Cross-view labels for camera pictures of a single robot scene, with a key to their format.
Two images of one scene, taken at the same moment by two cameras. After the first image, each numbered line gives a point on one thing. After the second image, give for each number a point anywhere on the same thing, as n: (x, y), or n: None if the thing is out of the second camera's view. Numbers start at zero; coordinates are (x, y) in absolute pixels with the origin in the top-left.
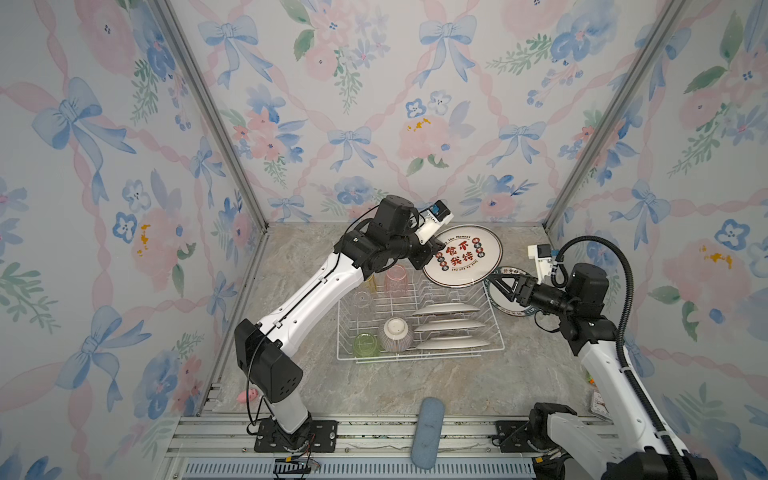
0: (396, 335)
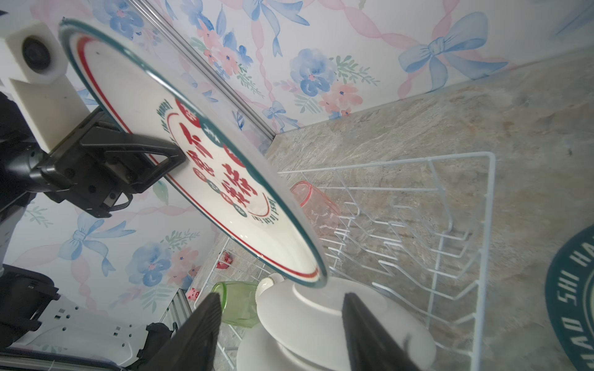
0: (266, 283)
